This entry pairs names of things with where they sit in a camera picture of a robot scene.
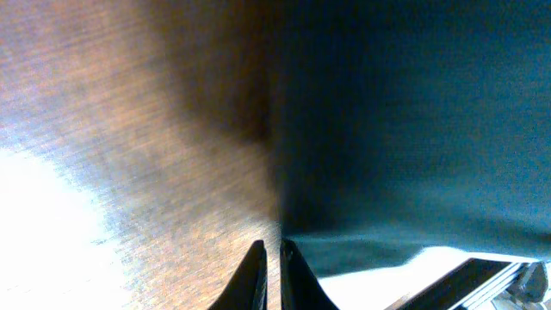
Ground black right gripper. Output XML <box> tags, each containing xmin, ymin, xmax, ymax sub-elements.
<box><xmin>386</xmin><ymin>258</ymin><xmax>550</xmax><ymax>310</ymax></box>

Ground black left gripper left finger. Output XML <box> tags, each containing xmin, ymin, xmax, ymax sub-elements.
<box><xmin>208</xmin><ymin>239</ymin><xmax>268</xmax><ymax>310</ymax></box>

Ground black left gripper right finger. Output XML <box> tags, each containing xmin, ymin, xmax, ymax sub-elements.
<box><xmin>280</xmin><ymin>239</ymin><xmax>337</xmax><ymax>310</ymax></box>

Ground dark green t-shirt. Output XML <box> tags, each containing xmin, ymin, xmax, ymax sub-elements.
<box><xmin>273</xmin><ymin>0</ymin><xmax>550</xmax><ymax>276</ymax></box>

